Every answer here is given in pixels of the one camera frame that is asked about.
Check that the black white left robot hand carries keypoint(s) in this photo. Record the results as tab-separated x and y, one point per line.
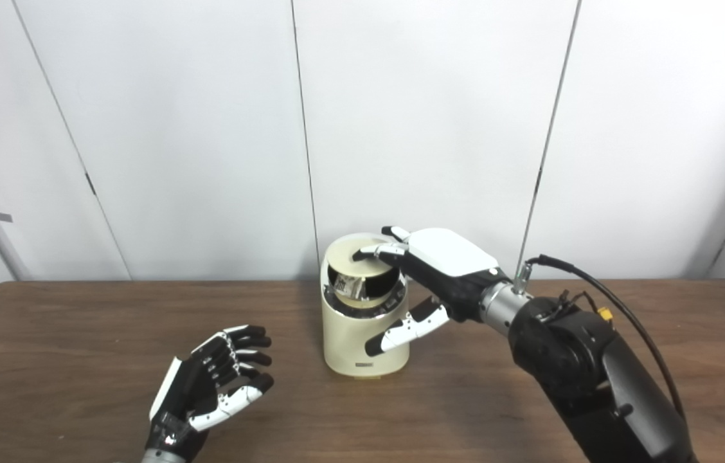
192	392

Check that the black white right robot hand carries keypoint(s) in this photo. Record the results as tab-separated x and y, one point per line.
449	270

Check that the cream round bin lid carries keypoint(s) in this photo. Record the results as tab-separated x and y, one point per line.
375	280

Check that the white green milk carton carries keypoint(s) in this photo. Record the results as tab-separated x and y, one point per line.
349	286

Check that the cream-colored round bin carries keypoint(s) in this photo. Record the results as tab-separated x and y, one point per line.
353	341

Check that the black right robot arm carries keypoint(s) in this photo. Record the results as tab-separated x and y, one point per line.
594	379

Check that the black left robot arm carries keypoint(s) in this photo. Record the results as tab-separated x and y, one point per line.
163	457

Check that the black wall panel hinge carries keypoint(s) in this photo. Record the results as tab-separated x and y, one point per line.
90	184

